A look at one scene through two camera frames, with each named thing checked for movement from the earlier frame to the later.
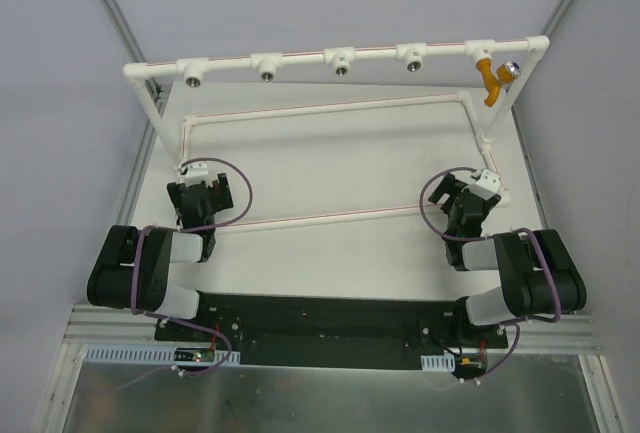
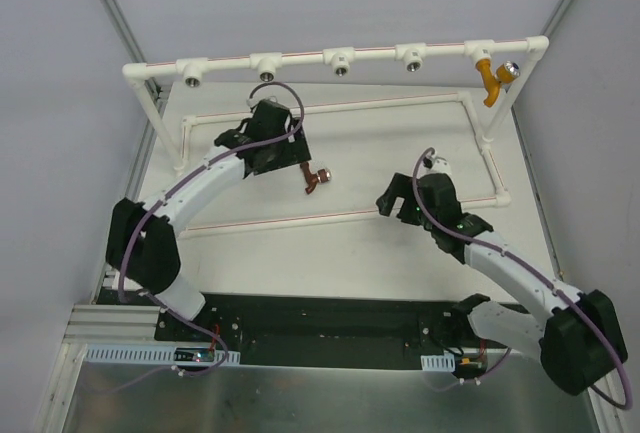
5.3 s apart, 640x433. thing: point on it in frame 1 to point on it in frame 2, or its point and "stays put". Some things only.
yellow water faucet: [505, 73] stays put
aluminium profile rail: [90, 325] stays put
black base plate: [328, 331] stays put
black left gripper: [201, 191] to [295, 151]
